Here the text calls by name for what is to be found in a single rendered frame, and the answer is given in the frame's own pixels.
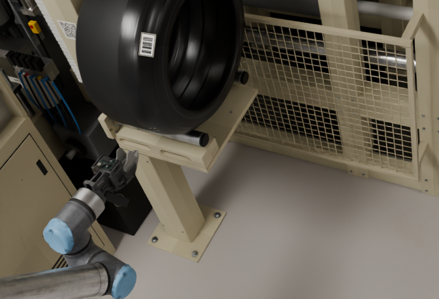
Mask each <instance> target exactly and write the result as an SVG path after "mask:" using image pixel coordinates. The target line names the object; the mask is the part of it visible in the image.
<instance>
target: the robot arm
mask: <svg viewBox="0 0 439 299"><path fill-rule="evenodd" d="M137 164H138V150H133V151H131V150H129V151H128V152H127V153H126V152H124V150H123V149H122V148H118V149H117V151H116V159H113V158H110V157H107V156H103V155H101V156H100V158H98V160H96V162H95V163H94V164H93V165H92V166H91V169H92V170H93V173H94V176H93V177H92V179H90V181H89V180H85V181H84V182H83V184H84V187H83V188H79V190H77V192H76V193H75V194H74V195H73V196H72V197H71V198H70V200H69V201H68V202H67V203H66V204H65V205H64V207H62V209H61V210H60V211H59V212H58V213H57V214H56V216H55V217H54V218H53V219H51V220H50V221H49V223H48V225H47V226H46V227H45V229H44V232H43V234H44V239H45V240H46V242H47V243H48V244H49V246H50V247H51V248H52V249H53V250H55V251H57V252H58V253H61V254H62V255H63V257H64V258H65V260H66V262H67V264H68V266H69V267H65V268H57V269H53V270H44V271H39V272H31V273H26V274H18V275H10V276H5V277H0V299H85V298H91V297H100V296H106V295H111V296H112V297H113V298H114V299H124V298H125V297H127V296H128V295H129V294H130V293H131V291H132V290H133V288H134V286H135V283H136V280H137V274H136V271H135V270H134V269H133V268H132V267H130V265H128V264H126V263H124V262H122V261H121V260H120V259H117V258H116V257H115V256H113V255H111V254H110V253H108V252H107V251H105V250H104V249H102V248H100V247H99V246H97V245H96V244H95V243H94V242H93V240H92V238H91V236H90V234H89V231H88V229H89V228H90V226H91V225H92V224H93V222H94V221H95V220H96V219H97V218H98V217H99V216H100V214H101V213H102V212H103V210H104V209H105V205H104V203H105V202H106V201H109V202H112V203H113V204H114V205H115V206H125V207H127V205H128V202H129V199H128V198H124V196H123V195H122V194H116V195H115V194H113V192H114V191H116V192H117V190H120V189H122V187H124V186H125V185H127V184H128V183H129V182H130V181H131V180H132V179H133V177H134V176H135V172H136V170H137ZM107 191H110V192H112V193H109V192H107Z"/></svg>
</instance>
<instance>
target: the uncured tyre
mask: <svg viewBox="0 0 439 299"><path fill-rule="evenodd" d="M141 33H150V34H155V35H156V38H155V48H154V57H148V56H144V55H139V48H140V38H141ZM75 44H76V60H77V63H78V69H79V72H80V76H81V79H82V83H83V85H84V88H85V90H86V93H87V94H88V97H89V98H90V100H91V101H92V103H93V104H94V105H95V106H96V107H97V108H98V109H99V110H100V111H101V112H102V113H103V114H105V115H106V116H108V117H109V118H111V119H113V120H114V121H117V122H119V123H123V124H126V125H131V126H134V127H138V128H141V129H146V130H149V131H152V130H151V129H149V128H148V127H157V128H158V129H159V130H160V131H159V132H156V133H160V134H167V135H171V134H184V133H188V132H190V131H192V130H194V129H196V128H197V127H198V126H200V125H201V124H202V123H204V122H205V121H206V120H208V119H209V118H210V117H211V116H213V115H214V114H215V112H216V111H217V110H218V109H219V107H220V106H221V105H222V103H223V102H224V100H225V98H226V97H227V95H228V93H229V91H230V89H231V87H232V85H233V82H234V80H235V77H236V74H237V71H238V67H239V64H240V59H241V55H242V49H243V44H244V7H243V3H242V0H83V1H82V4H81V7H80V12H79V15H78V21H77V25H76V41H75ZM105 112H107V113H105ZM108 113H109V114H108ZM113 114H115V115H117V116H115V115H113ZM153 132H155V131H153Z"/></svg>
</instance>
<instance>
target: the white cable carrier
mask: <svg viewBox="0 0 439 299"><path fill-rule="evenodd" d="M35 2H36V3H37V5H38V7H39V9H40V11H42V14H43V15H44V18H45V19H46V22H47V23H48V26H49V27H50V29H51V30H52V33H53V34H54V36H55V38H56V40H57V41H58V44H59V45H60V47H61V48H62V51H63V53H64V55H65V56H66V58H67V59H68V60H67V61H68V62H69V64H70V66H71V68H72V69H73V72H75V75H76V76H77V78H78V81H79V82H81V83H82V79H81V76H80V72H79V69H78V67H77V66H76V63H75V62H74V59H73V58H72V56H71V54H70V52H69V50H68V49H67V47H66V45H65V43H64V41H63V39H62V38H61V35H60V34H59V31H58V30H57V28H56V26H55V24H54V22H53V21H52V19H51V17H50V15H49V13H48V11H47V9H46V7H45V6H44V4H43V2H42V0H35Z"/></svg>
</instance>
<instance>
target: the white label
mask: <svg viewBox="0 0 439 299"><path fill-rule="evenodd" d="M155 38H156V35H155V34H150V33H141V38H140V48H139V55H144V56H148V57H154V48H155Z"/></svg>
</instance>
